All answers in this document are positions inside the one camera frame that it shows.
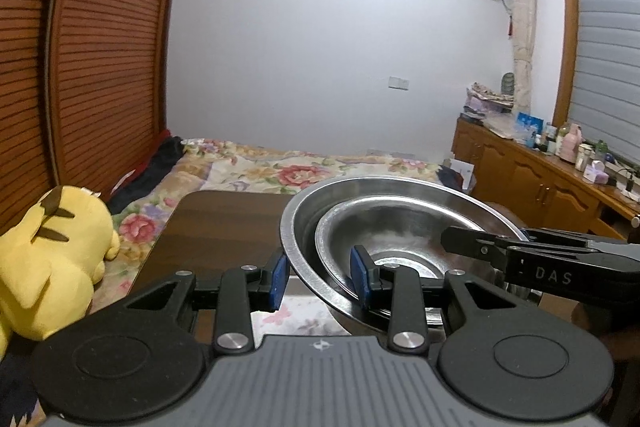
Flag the white floral square plate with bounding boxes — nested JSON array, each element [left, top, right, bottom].
[[250, 292, 352, 338]]

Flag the wooden louvered wardrobe door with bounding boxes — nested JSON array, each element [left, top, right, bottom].
[[47, 0, 192, 202], [0, 0, 67, 233]]

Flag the black charger cable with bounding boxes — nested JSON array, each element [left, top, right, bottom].
[[607, 162, 640, 204]]

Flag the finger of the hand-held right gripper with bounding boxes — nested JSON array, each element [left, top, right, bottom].
[[520, 228, 610, 253], [441, 226, 509, 261]]

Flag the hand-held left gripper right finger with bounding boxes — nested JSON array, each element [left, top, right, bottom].
[[349, 245, 532, 354]]

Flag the pink tissue box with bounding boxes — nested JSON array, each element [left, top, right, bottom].
[[582, 161, 610, 186]]

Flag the dark clothing pile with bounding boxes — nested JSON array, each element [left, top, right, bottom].
[[107, 136, 184, 216]]

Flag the cream patterned curtain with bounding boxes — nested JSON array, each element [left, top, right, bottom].
[[505, 0, 539, 108]]

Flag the cluster of cosmetic bottles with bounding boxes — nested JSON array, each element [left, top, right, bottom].
[[535, 122, 609, 172]]

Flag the stack of folded cloths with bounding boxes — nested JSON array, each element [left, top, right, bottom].
[[465, 82, 516, 120]]

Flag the large stainless steel bowl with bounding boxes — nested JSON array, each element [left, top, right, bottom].
[[279, 176, 531, 339]]

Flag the floral bed blanket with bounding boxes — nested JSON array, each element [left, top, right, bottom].
[[75, 138, 451, 324]]

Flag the wooden sideboard cabinet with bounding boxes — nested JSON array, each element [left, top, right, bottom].
[[452, 117, 640, 239]]

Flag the pink thermos flask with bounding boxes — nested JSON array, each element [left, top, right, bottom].
[[559, 126, 582, 164]]

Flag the white paper box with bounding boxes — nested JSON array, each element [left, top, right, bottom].
[[447, 159, 476, 194]]

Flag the blue printed box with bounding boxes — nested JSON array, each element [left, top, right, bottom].
[[515, 112, 545, 142]]

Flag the yellow plush toy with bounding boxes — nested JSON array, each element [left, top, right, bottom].
[[0, 186, 121, 349]]

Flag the wooden window frame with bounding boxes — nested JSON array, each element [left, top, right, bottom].
[[552, 0, 640, 128]]

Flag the dark blue cloth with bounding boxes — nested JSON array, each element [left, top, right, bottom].
[[439, 166, 464, 190]]

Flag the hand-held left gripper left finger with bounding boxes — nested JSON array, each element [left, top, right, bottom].
[[120, 249, 291, 355]]

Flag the person's right hand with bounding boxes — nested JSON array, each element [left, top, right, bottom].
[[570, 302, 640, 364]]

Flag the medium stainless steel bowl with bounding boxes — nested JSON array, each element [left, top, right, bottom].
[[315, 199, 529, 324]]

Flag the clear plastic bag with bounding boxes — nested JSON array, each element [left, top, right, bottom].
[[487, 114, 521, 140]]

